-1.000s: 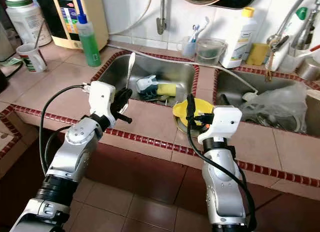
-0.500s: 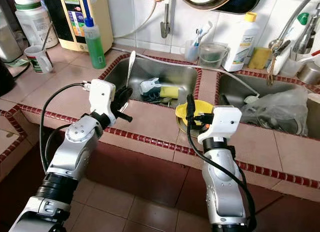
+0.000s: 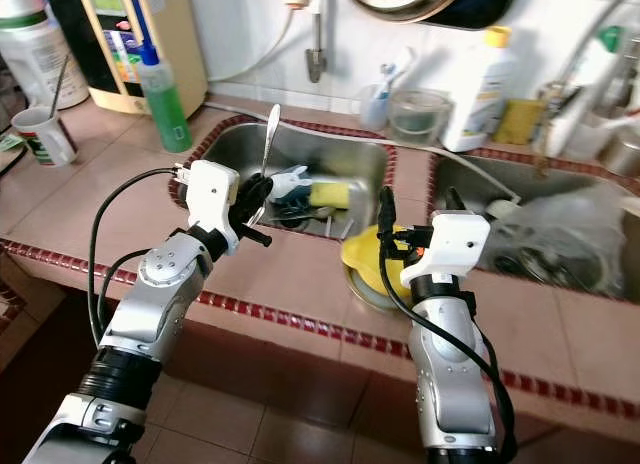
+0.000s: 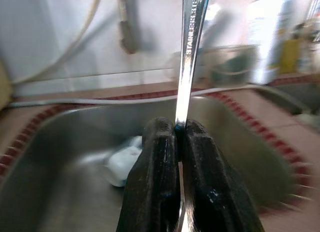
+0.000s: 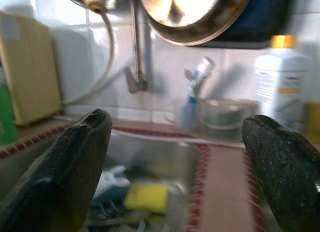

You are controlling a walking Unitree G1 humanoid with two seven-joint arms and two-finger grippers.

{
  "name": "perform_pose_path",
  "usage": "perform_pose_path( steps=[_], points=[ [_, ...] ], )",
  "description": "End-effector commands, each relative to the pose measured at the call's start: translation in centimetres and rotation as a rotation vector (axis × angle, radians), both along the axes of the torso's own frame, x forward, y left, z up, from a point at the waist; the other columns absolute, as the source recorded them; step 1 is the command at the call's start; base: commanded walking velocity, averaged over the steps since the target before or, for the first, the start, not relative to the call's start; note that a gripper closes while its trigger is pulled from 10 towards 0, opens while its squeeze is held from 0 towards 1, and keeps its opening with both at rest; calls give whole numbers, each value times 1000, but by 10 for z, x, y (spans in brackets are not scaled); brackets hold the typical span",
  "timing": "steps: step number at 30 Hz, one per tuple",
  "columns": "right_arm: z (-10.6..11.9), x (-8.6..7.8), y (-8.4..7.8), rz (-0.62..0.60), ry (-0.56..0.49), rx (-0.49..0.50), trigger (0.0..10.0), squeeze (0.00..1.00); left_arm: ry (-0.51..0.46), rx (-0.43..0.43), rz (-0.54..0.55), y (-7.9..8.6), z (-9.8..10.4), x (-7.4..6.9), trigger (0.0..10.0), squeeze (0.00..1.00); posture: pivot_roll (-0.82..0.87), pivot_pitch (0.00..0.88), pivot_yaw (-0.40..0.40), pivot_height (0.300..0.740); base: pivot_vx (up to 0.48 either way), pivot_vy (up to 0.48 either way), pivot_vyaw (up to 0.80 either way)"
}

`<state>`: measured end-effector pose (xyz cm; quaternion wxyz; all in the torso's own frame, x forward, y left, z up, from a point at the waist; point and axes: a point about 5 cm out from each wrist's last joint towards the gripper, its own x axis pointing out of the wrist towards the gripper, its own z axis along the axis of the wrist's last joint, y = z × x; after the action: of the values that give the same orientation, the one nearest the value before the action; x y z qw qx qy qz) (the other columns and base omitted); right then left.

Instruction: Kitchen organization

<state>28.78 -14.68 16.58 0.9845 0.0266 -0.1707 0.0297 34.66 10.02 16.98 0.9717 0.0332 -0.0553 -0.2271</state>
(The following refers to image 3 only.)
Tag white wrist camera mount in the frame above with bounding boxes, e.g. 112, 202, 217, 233
400, 210, 491, 290
185, 161, 243, 255

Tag blue white toothbrush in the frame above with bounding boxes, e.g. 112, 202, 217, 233
375, 46, 419, 95

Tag green dish soap bottle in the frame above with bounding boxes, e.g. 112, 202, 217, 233
138, 44, 193, 155

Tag metal spoon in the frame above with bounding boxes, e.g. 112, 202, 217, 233
250, 104, 283, 225

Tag dark red base cabinet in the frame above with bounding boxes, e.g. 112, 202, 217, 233
190, 284, 640, 445

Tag chrome sink faucet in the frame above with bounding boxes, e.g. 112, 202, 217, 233
540, 29, 640, 165

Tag clear plastic bag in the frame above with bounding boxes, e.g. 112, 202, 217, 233
485, 179, 626, 295

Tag thin dark stirrer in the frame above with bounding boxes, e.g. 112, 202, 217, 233
50, 56, 74, 115

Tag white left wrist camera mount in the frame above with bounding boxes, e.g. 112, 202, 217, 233
185, 161, 243, 255

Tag white filter tube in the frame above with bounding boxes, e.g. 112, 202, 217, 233
205, 4, 308, 85

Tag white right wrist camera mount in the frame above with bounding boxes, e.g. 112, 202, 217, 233
400, 210, 491, 290

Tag bright yellow sponge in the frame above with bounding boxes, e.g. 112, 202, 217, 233
308, 180, 351, 211

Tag clear plastic container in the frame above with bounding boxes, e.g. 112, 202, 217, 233
388, 87, 453, 147

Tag beige water filter unit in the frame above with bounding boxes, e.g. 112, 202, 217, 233
45, 0, 209, 117

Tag steel bowl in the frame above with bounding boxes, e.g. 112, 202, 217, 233
345, 269, 411, 313

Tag grey wall tap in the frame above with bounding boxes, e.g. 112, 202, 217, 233
305, 0, 331, 85

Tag large white plastic jar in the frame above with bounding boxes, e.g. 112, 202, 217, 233
0, 0, 91, 110

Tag steel sink basin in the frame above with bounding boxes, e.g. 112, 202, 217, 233
180, 119, 401, 245
425, 149, 640, 300

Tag clear toothbrush cup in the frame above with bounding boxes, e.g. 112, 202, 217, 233
358, 82, 393, 133

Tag dark yellow sponge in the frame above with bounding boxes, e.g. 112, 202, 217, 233
493, 97, 546, 147

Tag white mug green print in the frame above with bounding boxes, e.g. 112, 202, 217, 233
10, 106, 79, 168

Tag yellow plastic bowl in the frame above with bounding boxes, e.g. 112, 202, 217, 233
340, 224, 411, 295

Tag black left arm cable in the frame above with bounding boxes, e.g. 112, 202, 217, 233
87, 166, 196, 350

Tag white bottle yellow cap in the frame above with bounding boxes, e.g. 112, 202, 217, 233
442, 24, 519, 153

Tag blue rabbit cup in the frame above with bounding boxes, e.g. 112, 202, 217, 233
272, 164, 311, 200

